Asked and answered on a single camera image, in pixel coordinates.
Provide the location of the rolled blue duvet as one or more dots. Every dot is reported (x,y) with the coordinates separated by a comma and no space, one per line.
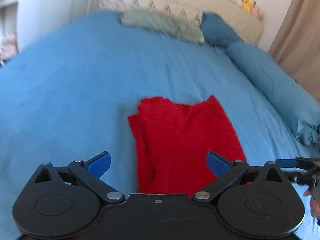
(294,104)

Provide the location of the beige quilted headboard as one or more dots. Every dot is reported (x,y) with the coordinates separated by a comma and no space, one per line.
(246,24)

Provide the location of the white shelf unit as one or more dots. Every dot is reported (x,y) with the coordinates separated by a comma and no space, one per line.
(25,21)

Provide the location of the dark teal pillow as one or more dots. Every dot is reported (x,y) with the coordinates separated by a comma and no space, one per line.
(216,31)

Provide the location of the blue bed sheet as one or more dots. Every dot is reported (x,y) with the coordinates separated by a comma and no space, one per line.
(68,97)

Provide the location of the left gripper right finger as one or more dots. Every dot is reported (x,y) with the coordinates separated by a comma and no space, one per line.
(255,201)

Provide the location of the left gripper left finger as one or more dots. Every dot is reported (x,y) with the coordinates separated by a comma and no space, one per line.
(59,202)

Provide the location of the yellow plush toy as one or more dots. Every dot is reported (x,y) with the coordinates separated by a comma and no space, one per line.
(248,5)

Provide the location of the beige curtain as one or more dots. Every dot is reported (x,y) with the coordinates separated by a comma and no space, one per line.
(296,46)

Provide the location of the person right hand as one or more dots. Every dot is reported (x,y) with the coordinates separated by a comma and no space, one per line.
(314,205)

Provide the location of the red knit sweater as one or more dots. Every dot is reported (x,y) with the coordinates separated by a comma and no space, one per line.
(172,142)

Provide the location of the green pillow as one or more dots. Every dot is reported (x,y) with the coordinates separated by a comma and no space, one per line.
(161,23)

